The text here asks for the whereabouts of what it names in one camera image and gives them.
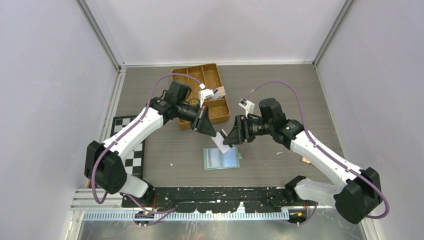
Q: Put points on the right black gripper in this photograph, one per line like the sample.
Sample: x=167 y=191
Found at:
x=240 y=132

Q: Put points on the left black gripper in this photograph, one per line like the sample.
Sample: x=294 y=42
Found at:
x=204 y=125

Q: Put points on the stack of cards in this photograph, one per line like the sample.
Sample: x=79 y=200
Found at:
x=218 y=93

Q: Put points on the green card holder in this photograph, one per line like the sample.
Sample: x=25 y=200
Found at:
x=228 y=160

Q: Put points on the woven wicker divided tray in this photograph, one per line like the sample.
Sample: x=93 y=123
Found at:
x=219 y=111

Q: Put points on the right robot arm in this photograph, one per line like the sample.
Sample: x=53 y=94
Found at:
x=340 y=172

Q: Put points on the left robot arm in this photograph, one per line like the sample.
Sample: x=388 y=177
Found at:
x=104 y=165

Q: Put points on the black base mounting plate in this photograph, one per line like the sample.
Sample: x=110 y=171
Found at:
x=259 y=199

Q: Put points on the black white chessboard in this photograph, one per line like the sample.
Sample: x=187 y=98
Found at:
x=134 y=160

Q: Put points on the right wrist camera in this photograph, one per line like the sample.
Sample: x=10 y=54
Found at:
x=247 y=105

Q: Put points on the aluminium front rail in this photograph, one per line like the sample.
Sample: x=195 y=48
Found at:
x=351 y=199

